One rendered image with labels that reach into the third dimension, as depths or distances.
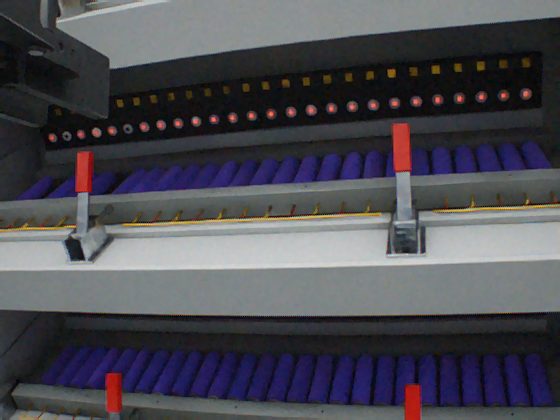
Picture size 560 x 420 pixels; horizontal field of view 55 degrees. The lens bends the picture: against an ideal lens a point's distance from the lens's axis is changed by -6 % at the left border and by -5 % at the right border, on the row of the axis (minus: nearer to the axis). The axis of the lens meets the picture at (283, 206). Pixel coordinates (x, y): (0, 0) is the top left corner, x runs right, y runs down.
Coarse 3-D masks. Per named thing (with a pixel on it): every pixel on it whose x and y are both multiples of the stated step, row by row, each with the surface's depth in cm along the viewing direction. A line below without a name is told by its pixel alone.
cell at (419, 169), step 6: (414, 150) 51; (420, 150) 51; (414, 156) 50; (420, 156) 50; (426, 156) 50; (414, 162) 49; (420, 162) 48; (426, 162) 49; (414, 168) 48; (420, 168) 47; (426, 168) 48; (414, 174) 46; (420, 174) 46; (426, 174) 46
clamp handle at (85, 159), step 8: (80, 152) 47; (88, 152) 47; (80, 160) 47; (88, 160) 47; (80, 168) 47; (88, 168) 47; (80, 176) 47; (88, 176) 47; (80, 184) 47; (88, 184) 47; (80, 192) 47; (88, 192) 47; (80, 200) 47; (88, 200) 47; (80, 208) 47; (88, 208) 47; (80, 216) 47; (88, 216) 47; (80, 224) 46; (80, 232) 46
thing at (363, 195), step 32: (160, 192) 51; (192, 192) 49; (224, 192) 48; (256, 192) 47; (288, 192) 46; (320, 192) 46; (352, 192) 45; (384, 192) 44; (416, 192) 44; (448, 192) 43; (480, 192) 43; (512, 192) 42; (544, 192) 42; (0, 224) 55; (32, 224) 54; (64, 224) 53; (128, 224) 49; (160, 224) 48
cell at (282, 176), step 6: (288, 156) 55; (282, 162) 54; (288, 162) 53; (294, 162) 54; (282, 168) 52; (288, 168) 52; (294, 168) 53; (276, 174) 51; (282, 174) 51; (288, 174) 51; (294, 174) 52; (276, 180) 50; (282, 180) 50; (288, 180) 50
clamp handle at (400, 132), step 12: (396, 132) 40; (408, 132) 40; (396, 144) 40; (408, 144) 40; (396, 156) 40; (408, 156) 40; (396, 168) 40; (408, 168) 40; (396, 180) 40; (408, 180) 40; (396, 192) 40; (408, 192) 40; (408, 204) 40; (408, 216) 39
